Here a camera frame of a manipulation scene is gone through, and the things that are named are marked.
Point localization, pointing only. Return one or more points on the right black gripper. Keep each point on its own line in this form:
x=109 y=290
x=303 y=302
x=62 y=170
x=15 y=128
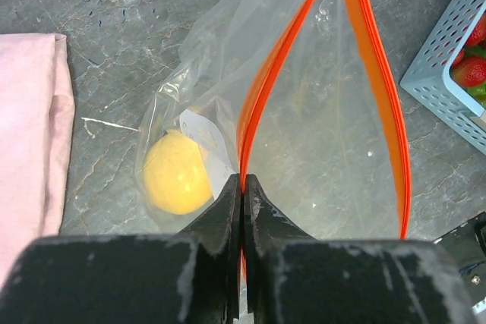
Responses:
x=466 y=245

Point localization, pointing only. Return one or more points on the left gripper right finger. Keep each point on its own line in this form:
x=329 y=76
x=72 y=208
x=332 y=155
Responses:
x=293 y=277

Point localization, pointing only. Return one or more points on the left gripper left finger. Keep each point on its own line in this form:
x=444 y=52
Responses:
x=188 y=277

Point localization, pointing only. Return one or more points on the yellow pear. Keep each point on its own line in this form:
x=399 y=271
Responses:
x=174 y=175

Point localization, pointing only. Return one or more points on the red strawberries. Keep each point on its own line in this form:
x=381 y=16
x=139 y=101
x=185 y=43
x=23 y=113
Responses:
x=468 y=68

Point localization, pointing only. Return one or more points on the clear orange zip top bag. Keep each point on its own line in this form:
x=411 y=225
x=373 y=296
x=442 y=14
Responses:
x=300 y=94

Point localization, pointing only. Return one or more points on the light blue plastic basket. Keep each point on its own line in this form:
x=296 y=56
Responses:
x=428 y=76

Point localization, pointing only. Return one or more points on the pink folded cloth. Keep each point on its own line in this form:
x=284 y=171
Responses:
x=37 y=114

